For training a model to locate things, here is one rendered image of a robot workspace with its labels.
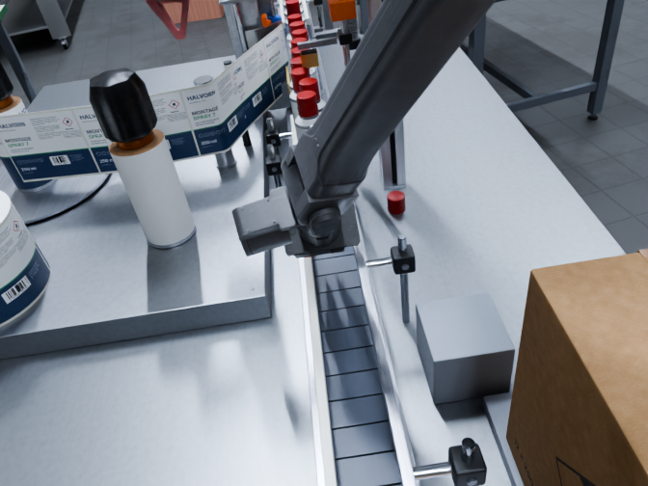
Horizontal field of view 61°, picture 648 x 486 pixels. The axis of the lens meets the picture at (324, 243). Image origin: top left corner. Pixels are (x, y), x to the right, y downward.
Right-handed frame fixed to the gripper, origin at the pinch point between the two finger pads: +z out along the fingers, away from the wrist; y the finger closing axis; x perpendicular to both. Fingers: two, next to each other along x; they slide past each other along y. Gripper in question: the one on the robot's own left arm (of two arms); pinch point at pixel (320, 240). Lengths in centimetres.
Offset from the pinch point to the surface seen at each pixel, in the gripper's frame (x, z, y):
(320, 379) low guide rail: 19.7, -12.9, 2.9
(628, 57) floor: -129, 220, -201
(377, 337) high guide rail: 15.9, -16.0, -4.5
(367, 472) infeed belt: 30.3, -17.0, -0.8
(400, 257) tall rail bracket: 6.0, -9.1, -10.0
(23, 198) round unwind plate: -25, 27, 59
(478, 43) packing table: -103, 133, -82
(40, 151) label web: -31, 21, 52
